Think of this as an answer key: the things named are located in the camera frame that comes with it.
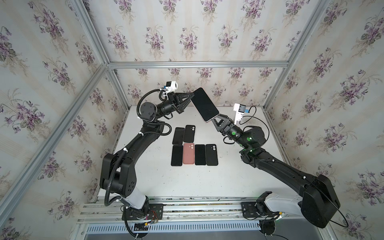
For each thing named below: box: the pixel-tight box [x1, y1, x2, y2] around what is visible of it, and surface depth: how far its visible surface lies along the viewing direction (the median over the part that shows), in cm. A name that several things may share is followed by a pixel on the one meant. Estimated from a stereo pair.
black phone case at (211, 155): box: [205, 144, 219, 166], surface depth 96 cm
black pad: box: [195, 144, 206, 166], surface depth 95 cm
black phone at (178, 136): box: [172, 127, 185, 145], surface depth 106 cm
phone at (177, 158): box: [171, 145, 183, 167], surface depth 94 cm
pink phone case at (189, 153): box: [183, 143, 196, 165], surface depth 95 cm
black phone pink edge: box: [190, 87, 220, 123], surface depth 61 cm
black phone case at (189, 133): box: [183, 125, 196, 143], surface depth 106 cm
